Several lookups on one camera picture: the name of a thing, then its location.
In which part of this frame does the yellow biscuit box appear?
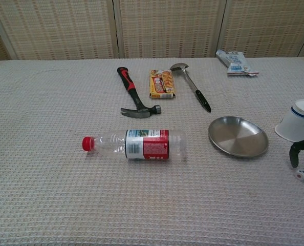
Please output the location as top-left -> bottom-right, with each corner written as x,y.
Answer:
149,69 -> 178,100

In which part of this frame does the white paper cup blue stripe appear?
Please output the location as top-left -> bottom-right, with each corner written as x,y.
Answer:
274,99 -> 304,144

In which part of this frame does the beige woven tablecloth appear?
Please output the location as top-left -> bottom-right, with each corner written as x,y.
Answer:
0,56 -> 304,246

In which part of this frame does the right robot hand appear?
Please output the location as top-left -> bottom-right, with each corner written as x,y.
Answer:
289,136 -> 304,191

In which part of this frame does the red black claw hammer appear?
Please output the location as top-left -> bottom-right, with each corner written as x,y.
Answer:
117,67 -> 162,119

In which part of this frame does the clear plastic bottle red cap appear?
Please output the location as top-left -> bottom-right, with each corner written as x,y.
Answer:
81,129 -> 187,162

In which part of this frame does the white blue snack bag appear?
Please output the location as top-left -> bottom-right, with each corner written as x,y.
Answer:
215,49 -> 259,77

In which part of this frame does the steel ladle black handle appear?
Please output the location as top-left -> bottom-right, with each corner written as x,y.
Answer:
169,63 -> 212,113

